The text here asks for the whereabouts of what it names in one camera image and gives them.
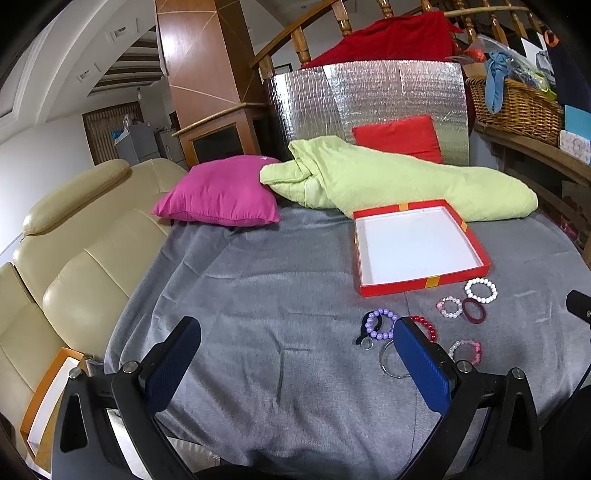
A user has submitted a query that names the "silver metal bangle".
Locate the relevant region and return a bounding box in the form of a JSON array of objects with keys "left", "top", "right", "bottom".
[{"left": 379, "top": 340, "right": 410, "bottom": 380}]

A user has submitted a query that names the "red bead bracelet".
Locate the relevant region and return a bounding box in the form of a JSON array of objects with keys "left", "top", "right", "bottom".
[{"left": 410, "top": 315, "right": 439, "bottom": 344}]

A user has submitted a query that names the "red shallow box tray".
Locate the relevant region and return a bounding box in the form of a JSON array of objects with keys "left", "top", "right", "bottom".
[{"left": 353, "top": 199, "right": 491, "bottom": 298}]

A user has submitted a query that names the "orange white box lid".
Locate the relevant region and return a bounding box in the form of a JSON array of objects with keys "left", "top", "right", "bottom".
[{"left": 20, "top": 348, "right": 84, "bottom": 477}]

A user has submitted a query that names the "grey bed blanket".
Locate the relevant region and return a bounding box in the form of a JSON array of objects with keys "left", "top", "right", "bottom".
[{"left": 104, "top": 205, "right": 590, "bottom": 479}]

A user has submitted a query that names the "light green quilt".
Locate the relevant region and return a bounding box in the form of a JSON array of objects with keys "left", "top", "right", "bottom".
[{"left": 259, "top": 136, "right": 538, "bottom": 222}]

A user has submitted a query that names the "magenta pillow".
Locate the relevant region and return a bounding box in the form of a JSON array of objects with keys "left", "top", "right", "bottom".
[{"left": 152, "top": 155, "right": 280, "bottom": 227}]

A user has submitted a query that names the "wooden stair railing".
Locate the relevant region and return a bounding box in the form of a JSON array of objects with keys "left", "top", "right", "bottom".
[{"left": 249, "top": 1, "right": 543, "bottom": 80}]

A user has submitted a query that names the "pink and coral bead bracelet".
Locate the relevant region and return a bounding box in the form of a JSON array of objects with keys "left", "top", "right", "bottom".
[{"left": 447, "top": 339, "right": 484, "bottom": 366}]

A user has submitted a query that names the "pale pink bead bracelet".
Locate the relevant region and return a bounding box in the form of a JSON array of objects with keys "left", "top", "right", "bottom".
[{"left": 435, "top": 295, "right": 464, "bottom": 320}]

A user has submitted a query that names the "wooden pillar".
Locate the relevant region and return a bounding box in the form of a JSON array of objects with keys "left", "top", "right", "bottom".
[{"left": 155, "top": 0, "right": 266, "bottom": 127}]

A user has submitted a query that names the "silver foil insulation panel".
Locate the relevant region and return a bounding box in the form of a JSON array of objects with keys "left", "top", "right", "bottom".
[{"left": 266, "top": 60, "right": 470, "bottom": 166}]

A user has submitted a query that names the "purple bead bracelet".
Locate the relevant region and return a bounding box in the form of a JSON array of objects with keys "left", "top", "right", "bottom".
[{"left": 363, "top": 307, "right": 400, "bottom": 341}]

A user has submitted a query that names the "black hair tie with ring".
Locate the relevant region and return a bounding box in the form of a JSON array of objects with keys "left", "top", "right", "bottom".
[{"left": 353, "top": 310, "right": 384, "bottom": 351}]

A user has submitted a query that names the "white pearl bead bracelet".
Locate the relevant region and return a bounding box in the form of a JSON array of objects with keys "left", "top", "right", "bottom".
[{"left": 464, "top": 276, "right": 500, "bottom": 305}]

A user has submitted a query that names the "maroon hair tie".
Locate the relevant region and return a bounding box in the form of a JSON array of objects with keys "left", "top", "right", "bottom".
[{"left": 461, "top": 297, "right": 488, "bottom": 325}]

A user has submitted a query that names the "wooden cabinet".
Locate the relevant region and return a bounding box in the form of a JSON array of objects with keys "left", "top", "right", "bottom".
[{"left": 174, "top": 103, "right": 269, "bottom": 167}]

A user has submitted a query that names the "red blanket on railing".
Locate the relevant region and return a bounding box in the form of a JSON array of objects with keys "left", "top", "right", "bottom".
[{"left": 304, "top": 11, "right": 462, "bottom": 68}]

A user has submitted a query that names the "blue cloth in basket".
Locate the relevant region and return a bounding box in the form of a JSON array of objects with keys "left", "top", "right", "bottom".
[{"left": 485, "top": 50, "right": 512, "bottom": 114}]

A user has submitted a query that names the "wicker basket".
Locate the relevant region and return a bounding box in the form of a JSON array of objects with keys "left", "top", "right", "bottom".
[{"left": 466, "top": 76, "right": 564, "bottom": 147}]

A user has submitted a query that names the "red cushion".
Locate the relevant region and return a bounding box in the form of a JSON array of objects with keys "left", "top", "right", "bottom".
[{"left": 352, "top": 115, "right": 444, "bottom": 164}]

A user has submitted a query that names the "beige leather sofa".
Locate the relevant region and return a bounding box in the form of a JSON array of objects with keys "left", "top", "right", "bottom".
[{"left": 1, "top": 158, "right": 186, "bottom": 428}]

